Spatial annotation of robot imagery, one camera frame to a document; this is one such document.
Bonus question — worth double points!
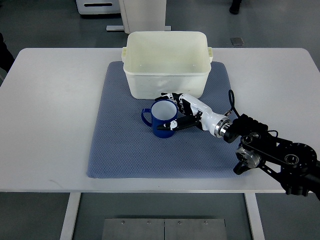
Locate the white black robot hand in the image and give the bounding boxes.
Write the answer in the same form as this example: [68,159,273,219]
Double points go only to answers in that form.
[156,93,232,138]

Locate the blue enamel mug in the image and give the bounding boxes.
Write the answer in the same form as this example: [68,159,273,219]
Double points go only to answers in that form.
[141,99,178,139]

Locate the white plastic box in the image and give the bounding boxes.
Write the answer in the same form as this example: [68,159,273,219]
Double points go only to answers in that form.
[121,31,213,100]

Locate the blue textured mat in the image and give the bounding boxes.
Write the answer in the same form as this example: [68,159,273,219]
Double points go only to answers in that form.
[87,61,240,179]

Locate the small grey floor plate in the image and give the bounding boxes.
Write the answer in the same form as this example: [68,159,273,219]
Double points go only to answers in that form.
[230,37,245,46]

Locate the person in black trousers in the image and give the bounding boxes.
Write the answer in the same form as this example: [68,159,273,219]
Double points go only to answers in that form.
[229,0,242,15]

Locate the white table right leg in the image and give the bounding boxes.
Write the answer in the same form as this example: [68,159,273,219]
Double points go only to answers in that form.
[244,193,265,240]

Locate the white table leg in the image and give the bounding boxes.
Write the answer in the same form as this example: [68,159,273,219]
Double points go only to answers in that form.
[59,192,81,240]
[244,193,265,240]

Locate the grey metal floor plate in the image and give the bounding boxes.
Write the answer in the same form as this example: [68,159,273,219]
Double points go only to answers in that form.
[102,218,227,240]

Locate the white appliance with slot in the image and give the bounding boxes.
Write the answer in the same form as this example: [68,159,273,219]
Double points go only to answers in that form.
[75,0,121,15]

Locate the white table left leg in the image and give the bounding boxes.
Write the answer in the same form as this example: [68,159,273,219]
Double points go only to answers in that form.
[59,192,81,240]

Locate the dark object at left edge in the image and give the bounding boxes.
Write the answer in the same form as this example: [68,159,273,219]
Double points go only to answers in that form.
[0,33,15,73]

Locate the white column pedestal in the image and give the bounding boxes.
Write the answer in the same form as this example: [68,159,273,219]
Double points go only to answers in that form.
[106,0,172,34]

